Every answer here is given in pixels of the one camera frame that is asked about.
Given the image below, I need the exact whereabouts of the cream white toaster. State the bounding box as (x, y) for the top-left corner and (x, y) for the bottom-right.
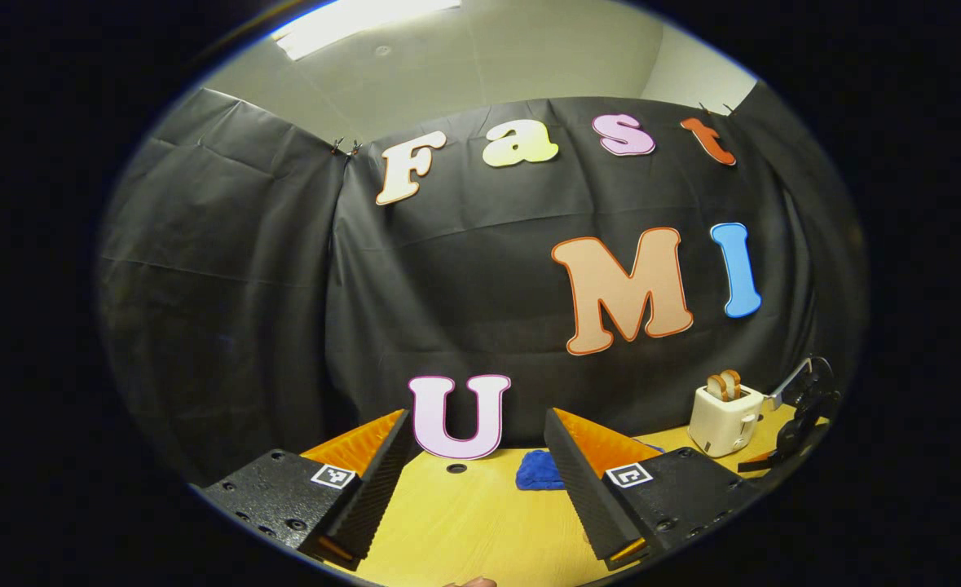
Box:
(688, 383), (765, 458)

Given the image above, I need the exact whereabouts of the ceiling light panel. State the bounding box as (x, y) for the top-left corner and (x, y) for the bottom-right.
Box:
(272, 0), (463, 62)

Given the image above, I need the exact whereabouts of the black backdrop cloth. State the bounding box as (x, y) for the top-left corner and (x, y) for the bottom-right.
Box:
(97, 86), (864, 490)

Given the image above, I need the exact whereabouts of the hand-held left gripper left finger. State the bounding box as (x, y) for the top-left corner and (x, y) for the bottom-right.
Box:
(201, 408), (413, 572)

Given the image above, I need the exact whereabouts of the blue folded towel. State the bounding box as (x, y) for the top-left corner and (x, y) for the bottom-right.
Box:
(516, 440), (665, 492)

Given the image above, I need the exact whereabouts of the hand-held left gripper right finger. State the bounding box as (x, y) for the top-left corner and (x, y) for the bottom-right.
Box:
(544, 408), (762, 572)

